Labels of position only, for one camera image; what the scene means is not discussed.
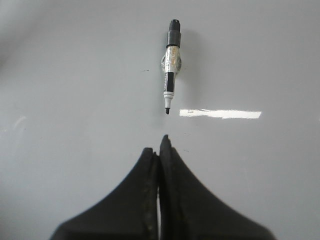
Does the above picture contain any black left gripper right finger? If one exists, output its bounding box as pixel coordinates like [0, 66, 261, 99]
[159, 135, 276, 240]

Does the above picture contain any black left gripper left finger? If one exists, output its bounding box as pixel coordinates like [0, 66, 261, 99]
[51, 147, 159, 240]

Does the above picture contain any black white dry-erase marker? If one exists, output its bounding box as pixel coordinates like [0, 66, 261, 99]
[161, 19, 182, 115]

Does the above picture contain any white whiteboard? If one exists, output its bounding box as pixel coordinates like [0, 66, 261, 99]
[0, 0, 320, 240]

